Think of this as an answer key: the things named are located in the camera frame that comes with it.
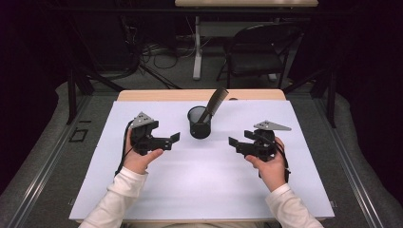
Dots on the white table cover board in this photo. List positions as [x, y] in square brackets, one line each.
[206, 183]

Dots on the metal floor rail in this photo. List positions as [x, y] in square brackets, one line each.
[348, 164]
[47, 164]

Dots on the black mesh pen cup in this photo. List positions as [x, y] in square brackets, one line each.
[199, 131]

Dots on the person's left hand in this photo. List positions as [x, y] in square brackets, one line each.
[138, 163]

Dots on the person's right hand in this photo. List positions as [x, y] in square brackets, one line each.
[274, 172]

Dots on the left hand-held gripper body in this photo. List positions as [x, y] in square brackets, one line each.
[142, 139]

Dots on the wooden desk with white leg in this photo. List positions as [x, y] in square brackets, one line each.
[197, 57]

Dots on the black metal stand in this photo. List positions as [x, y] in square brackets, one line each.
[331, 101]
[72, 95]

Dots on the black folding chair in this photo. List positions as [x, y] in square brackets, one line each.
[256, 60]

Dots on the black comb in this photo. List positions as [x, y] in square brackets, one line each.
[215, 101]

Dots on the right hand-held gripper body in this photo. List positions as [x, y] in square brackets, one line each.
[263, 145]

